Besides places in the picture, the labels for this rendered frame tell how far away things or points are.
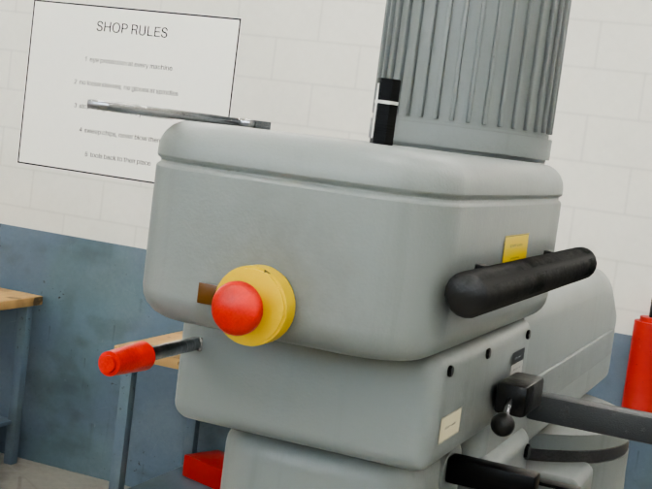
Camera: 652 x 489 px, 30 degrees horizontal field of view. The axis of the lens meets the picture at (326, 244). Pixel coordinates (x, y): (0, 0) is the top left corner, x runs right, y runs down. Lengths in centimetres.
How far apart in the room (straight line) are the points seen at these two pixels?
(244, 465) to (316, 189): 30
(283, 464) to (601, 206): 432
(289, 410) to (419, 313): 18
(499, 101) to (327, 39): 447
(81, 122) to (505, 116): 514
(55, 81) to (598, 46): 274
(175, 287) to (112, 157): 526
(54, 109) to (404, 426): 550
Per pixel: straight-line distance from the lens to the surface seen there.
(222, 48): 594
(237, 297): 88
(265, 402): 104
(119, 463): 538
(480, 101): 126
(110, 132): 622
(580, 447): 158
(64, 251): 636
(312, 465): 107
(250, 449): 109
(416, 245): 89
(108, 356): 94
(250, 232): 92
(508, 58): 127
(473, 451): 122
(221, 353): 105
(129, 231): 616
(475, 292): 89
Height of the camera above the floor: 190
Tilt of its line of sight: 5 degrees down
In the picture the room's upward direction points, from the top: 7 degrees clockwise
